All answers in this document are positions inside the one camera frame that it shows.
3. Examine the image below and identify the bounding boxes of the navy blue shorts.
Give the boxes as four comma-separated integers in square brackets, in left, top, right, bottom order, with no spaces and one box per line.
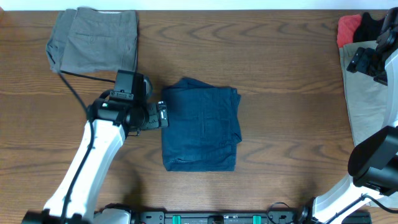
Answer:
[162,78,242,172]

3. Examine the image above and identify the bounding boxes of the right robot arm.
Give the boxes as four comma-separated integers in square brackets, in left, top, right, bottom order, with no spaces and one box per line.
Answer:
[293,7,397,224]

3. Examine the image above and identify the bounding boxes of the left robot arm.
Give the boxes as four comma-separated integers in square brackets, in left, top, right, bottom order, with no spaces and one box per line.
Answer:
[22,70,169,224]

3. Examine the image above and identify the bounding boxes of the black garment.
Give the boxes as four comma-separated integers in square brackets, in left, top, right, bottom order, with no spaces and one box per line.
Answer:
[353,12,384,43]

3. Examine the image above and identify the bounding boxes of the beige khaki shorts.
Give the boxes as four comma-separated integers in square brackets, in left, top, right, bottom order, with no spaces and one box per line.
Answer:
[338,40,398,208]

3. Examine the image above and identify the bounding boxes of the red garment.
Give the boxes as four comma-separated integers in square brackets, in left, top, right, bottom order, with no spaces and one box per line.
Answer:
[336,14,362,48]

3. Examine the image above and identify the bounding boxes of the folded grey shorts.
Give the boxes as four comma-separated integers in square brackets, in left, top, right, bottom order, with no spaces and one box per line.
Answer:
[45,7,139,73]

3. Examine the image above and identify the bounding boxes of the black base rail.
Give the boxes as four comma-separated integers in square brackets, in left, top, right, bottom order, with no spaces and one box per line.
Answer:
[93,203,373,224]

